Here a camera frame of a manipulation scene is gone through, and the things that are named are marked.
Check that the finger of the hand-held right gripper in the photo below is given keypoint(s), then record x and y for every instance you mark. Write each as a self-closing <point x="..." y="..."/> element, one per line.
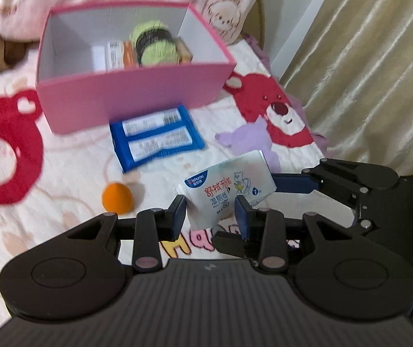
<point x="293" y="184"/>
<point x="228" y="244"/>

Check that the orange makeup sponge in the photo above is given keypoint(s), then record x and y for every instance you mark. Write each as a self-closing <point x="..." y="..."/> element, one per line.
<point x="117" y="198"/>

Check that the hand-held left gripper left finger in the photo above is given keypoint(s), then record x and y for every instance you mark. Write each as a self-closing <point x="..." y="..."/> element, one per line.
<point x="179" y="217"/>

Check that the beige curtain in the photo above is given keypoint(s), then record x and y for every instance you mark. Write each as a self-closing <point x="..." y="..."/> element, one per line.
<point x="372" y="61"/>

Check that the purple plush toy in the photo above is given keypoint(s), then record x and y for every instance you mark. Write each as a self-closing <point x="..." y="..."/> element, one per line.
<point x="242" y="139"/>

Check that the clear plastic case orange label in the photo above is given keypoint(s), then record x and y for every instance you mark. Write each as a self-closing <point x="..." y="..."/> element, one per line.
<point x="114" y="56"/>

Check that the gold foundation bottle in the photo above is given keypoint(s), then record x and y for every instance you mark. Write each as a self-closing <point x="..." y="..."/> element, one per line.
<point x="184" y="52"/>

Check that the brown bed headboard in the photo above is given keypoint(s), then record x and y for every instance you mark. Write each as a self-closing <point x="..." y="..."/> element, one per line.
<point x="260" y="18"/>

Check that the pink cardboard box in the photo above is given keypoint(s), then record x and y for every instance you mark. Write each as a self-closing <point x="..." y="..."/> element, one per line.
<point x="137" y="94"/>

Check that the white wet tissue packet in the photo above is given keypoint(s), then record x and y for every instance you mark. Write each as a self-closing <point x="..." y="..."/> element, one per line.
<point x="213" y="191"/>

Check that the blue wet wipes pack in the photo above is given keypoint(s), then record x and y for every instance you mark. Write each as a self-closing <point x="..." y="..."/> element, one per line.
<point x="119" y="151"/>

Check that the green yarn ball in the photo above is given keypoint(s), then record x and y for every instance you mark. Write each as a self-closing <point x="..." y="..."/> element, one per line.
<point x="156" y="54"/>

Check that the red bear printed blanket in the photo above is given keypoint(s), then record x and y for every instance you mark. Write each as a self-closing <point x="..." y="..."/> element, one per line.
<point x="65" y="173"/>

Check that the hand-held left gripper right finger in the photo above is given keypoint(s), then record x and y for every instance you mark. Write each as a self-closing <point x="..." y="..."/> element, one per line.
<point x="243" y="217"/>

